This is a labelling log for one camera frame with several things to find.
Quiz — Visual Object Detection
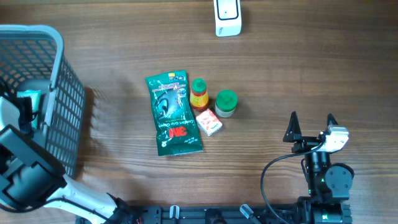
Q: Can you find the grey plastic mesh basket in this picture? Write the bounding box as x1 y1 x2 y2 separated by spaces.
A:
1 25 86 177

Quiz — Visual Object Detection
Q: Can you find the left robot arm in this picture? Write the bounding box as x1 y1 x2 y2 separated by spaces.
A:
1 80 135 223

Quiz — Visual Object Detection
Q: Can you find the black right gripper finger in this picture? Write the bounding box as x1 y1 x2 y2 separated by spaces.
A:
283 111 302 142
326 113 338 127

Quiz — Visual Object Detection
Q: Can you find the black right camera cable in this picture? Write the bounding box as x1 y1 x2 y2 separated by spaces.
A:
260 140 326 224

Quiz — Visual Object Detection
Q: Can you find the yellow red sauce bottle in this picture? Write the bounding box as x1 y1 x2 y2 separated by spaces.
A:
190 78 209 111

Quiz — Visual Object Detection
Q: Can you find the small red tissue box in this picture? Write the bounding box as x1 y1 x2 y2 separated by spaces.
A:
196 109 223 136

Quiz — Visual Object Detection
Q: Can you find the green 3M gloves packet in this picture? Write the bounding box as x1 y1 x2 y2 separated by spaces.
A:
145 70 203 156

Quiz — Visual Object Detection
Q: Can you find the black left camera cable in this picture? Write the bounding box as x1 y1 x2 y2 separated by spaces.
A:
0 195 113 222

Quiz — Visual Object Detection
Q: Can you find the mint wet wipes pack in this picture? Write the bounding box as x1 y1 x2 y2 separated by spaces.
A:
17 90 41 129

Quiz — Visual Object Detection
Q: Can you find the black camera cable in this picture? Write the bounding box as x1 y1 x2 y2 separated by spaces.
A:
260 140 326 224
0 195 113 222

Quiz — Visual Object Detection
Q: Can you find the green lid glass jar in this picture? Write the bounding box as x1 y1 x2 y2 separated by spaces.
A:
215 90 238 118

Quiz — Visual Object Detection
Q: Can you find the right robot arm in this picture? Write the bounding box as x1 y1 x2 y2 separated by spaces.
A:
283 112 354 224

